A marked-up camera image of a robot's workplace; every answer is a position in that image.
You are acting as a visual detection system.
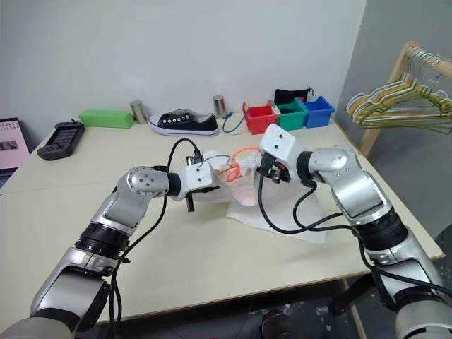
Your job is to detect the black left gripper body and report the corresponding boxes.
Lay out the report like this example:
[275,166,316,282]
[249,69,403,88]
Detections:
[185,186,221,201]

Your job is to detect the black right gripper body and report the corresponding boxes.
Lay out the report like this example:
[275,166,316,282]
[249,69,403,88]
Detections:
[256,152,293,186]

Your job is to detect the orange wire hanger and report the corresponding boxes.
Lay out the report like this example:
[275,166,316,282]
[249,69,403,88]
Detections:
[199,145,261,184]

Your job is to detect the white shorts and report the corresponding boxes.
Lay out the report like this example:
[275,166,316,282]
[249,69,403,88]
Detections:
[192,149,328,245]

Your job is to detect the red plastic bin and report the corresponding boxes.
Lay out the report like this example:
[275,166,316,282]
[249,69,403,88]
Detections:
[242,102,278,136]

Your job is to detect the green plastic bin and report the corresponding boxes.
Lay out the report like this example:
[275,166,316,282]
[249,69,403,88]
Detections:
[273,97,309,131]

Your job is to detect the black canvas sneaker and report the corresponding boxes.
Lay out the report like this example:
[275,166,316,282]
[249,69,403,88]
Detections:
[148,108,220,137]

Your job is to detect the blue plastic bin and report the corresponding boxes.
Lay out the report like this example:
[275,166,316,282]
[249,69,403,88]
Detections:
[299,95,336,129]

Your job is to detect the silver metal cylinder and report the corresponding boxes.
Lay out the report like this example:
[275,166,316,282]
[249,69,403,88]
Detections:
[129,100,149,125]
[212,94,228,119]

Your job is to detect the green rectangular box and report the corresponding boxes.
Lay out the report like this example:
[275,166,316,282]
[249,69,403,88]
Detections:
[78,109,135,129]

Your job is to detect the black handheld game console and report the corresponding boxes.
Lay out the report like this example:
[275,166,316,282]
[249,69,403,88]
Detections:
[36,119,86,162]

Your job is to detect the dark rounded shape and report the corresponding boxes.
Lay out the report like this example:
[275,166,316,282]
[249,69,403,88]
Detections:
[260,308,295,339]

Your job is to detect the wooden clothes rack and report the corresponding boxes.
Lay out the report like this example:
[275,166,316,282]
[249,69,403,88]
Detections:
[359,40,452,159]

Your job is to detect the open laptop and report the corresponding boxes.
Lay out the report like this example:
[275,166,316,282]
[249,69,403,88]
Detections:
[0,117,31,194]

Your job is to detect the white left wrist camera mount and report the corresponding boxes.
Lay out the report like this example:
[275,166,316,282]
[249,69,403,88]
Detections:
[175,163,217,201]

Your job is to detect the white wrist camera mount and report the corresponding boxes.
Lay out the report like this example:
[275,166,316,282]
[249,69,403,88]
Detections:
[258,123,307,178]
[175,163,217,201]

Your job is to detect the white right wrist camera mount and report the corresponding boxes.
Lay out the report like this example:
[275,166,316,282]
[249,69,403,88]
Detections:
[258,123,307,178]

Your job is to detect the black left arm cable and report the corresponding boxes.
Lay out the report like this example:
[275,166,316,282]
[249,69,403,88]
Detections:
[108,138,205,328]

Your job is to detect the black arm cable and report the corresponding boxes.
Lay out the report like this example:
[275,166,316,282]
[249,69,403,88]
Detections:
[257,173,452,298]
[108,138,205,328]

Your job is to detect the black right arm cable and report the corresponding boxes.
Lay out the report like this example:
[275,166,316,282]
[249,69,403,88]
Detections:
[257,173,452,298]

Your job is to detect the blue cable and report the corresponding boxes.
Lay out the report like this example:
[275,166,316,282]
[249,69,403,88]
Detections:
[222,112,249,135]

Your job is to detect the black drawstring pouch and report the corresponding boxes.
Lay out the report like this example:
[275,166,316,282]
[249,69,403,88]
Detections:
[273,87,314,105]

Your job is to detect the green hanging wire hanger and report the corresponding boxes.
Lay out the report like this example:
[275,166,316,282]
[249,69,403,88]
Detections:
[352,105,452,136]

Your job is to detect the yellow hanging wire hanger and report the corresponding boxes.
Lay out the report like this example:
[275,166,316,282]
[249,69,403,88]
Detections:
[347,74,452,118]

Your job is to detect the silver hanging wire hanger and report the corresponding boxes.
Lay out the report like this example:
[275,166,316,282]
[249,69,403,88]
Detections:
[405,48,447,93]

